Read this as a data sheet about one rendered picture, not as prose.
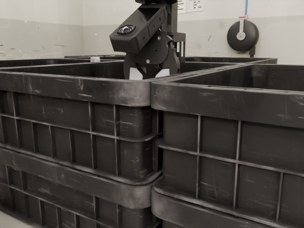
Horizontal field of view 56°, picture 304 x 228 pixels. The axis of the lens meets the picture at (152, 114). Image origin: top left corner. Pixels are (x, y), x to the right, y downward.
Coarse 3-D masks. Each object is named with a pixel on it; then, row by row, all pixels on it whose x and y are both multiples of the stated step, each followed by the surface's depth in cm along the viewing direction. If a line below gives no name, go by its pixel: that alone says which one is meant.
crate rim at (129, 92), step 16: (64, 64) 56; (80, 64) 58; (96, 64) 62; (112, 64) 67; (192, 64) 65; (208, 64) 63; (224, 64) 61; (240, 64) 56; (0, 80) 38; (16, 80) 37; (32, 80) 35; (48, 80) 33; (64, 80) 32; (80, 80) 31; (96, 80) 30; (112, 80) 29; (128, 80) 29; (144, 80) 29; (64, 96) 32; (80, 96) 31; (96, 96) 30; (112, 96) 29; (128, 96) 28; (144, 96) 28
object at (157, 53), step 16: (144, 0) 47; (160, 0) 46; (176, 0) 47; (176, 16) 52; (160, 32) 46; (176, 32) 48; (144, 48) 48; (160, 48) 46; (176, 48) 52; (144, 64) 49; (160, 64) 48
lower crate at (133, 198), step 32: (0, 160) 42; (32, 160) 38; (0, 192) 46; (32, 192) 41; (64, 192) 38; (96, 192) 33; (128, 192) 30; (32, 224) 41; (64, 224) 39; (96, 224) 35; (128, 224) 33; (160, 224) 36
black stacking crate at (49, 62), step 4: (0, 64) 75; (4, 64) 76; (8, 64) 77; (12, 64) 78; (16, 64) 79; (20, 64) 80; (24, 64) 81; (28, 64) 82; (32, 64) 83; (36, 64) 84; (40, 64) 85; (44, 64) 86; (48, 64) 88; (52, 64) 89
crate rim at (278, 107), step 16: (256, 64) 58; (272, 64) 56; (160, 80) 29; (176, 80) 29; (192, 80) 33; (160, 96) 26; (176, 96) 25; (192, 96) 24; (208, 96) 24; (224, 96) 23; (240, 96) 22; (256, 96) 22; (272, 96) 21; (288, 96) 20; (192, 112) 25; (208, 112) 24; (224, 112) 23; (240, 112) 22; (256, 112) 22; (272, 112) 21; (288, 112) 21
